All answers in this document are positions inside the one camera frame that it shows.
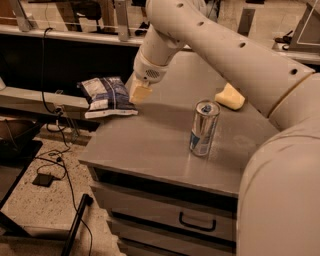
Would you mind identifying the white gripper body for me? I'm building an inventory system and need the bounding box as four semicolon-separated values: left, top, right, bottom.
133;51;168;84

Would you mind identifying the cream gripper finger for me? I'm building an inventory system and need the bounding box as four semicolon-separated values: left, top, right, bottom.
129;75;152;104

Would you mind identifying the blue chip bag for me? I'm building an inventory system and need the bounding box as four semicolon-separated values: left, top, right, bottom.
77;77;138;119

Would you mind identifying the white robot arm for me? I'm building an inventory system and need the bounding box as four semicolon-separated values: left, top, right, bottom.
130;0;320;256

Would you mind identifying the metal railing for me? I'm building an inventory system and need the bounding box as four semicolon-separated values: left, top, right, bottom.
0;0;316;47

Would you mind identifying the silver energy drink can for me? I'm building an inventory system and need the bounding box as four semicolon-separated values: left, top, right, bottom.
189;99;220;157

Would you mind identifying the yellow sponge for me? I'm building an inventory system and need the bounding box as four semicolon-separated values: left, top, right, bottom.
215;83;245;110

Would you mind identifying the black metal leg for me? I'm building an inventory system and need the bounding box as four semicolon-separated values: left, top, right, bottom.
61;194;93;256

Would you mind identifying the black floor box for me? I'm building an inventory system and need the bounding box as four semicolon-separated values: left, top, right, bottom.
32;173;54;187

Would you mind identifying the black object on right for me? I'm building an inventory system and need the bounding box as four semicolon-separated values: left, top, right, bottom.
274;31;293;51

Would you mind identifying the grey top drawer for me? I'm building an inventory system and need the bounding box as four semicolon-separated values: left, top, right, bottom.
90;182;236;242

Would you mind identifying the grey drawer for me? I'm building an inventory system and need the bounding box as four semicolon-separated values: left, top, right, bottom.
90;182;236;242
108;217;236;256

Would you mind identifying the grey lower drawer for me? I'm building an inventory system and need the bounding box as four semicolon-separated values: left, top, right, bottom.
108;217;236;256

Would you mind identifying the black cable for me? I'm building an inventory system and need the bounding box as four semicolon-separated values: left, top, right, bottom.
34;27;94;256

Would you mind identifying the black drawer handle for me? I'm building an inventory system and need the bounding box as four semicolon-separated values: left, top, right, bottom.
178;212;216;232

